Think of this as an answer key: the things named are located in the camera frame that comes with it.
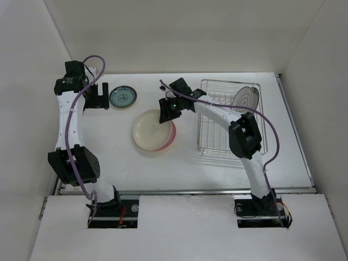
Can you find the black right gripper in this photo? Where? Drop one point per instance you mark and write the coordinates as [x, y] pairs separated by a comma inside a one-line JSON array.
[[165, 113]]

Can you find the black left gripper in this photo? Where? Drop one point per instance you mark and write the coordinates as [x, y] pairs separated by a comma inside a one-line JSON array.
[[99, 101]]

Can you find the pink plastic plate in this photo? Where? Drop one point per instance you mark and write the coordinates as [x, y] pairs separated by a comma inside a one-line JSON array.
[[170, 139]]

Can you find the blue patterned small plate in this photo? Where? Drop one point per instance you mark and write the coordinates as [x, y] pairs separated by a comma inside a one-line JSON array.
[[123, 96]]

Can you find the cream plastic plate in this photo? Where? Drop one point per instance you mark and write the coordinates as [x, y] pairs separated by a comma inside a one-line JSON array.
[[148, 133]]

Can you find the white plate black rim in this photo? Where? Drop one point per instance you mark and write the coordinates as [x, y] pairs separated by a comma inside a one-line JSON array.
[[242, 99]]

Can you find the white plate dark lettered rim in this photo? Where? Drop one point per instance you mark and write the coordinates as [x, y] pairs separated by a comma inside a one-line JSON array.
[[255, 98]]

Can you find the yellow plastic plate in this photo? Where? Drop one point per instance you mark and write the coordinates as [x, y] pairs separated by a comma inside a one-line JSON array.
[[156, 153]]

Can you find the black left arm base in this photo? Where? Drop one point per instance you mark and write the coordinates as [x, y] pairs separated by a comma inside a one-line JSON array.
[[120, 215]]

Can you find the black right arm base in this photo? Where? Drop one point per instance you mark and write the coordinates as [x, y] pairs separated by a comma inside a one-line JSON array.
[[248, 216]]

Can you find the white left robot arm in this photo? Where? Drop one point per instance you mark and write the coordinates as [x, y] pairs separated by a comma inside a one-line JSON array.
[[72, 162]]

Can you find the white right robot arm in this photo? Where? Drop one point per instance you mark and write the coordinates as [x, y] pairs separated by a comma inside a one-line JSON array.
[[244, 137]]

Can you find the wire dish rack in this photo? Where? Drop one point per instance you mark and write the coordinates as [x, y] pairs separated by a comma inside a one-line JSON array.
[[212, 138]]

